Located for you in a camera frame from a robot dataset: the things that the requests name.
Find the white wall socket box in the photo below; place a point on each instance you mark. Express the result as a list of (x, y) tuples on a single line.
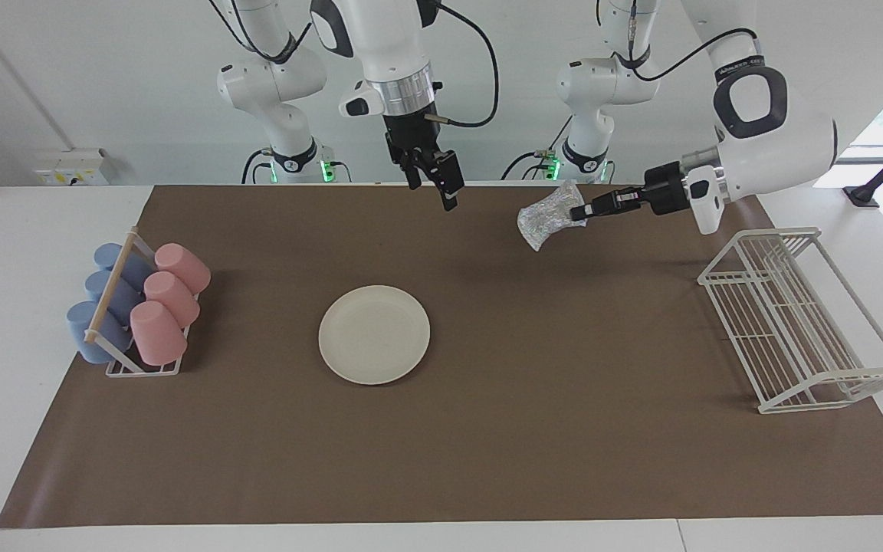
[(70, 167)]

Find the blue plastic cup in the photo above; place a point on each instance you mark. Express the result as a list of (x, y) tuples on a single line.
[(100, 287), (85, 330), (108, 257)]

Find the brown table mat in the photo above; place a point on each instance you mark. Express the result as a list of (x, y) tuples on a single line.
[(564, 422)]

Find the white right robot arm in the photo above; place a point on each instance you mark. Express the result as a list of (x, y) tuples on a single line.
[(388, 46)]

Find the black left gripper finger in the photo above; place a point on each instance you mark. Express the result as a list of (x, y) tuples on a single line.
[(580, 212)]

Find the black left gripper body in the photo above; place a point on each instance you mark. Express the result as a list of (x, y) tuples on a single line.
[(667, 190)]

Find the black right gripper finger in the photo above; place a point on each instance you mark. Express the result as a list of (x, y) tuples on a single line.
[(414, 172), (449, 180)]

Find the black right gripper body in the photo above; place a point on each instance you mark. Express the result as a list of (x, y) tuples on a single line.
[(411, 138)]

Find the cream round plate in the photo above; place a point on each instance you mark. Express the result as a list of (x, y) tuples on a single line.
[(374, 334)]

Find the white cup rack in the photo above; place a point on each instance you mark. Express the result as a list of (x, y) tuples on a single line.
[(112, 284)]

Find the pink plastic cup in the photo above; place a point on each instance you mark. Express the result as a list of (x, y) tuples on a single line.
[(158, 333), (185, 266), (173, 297)]

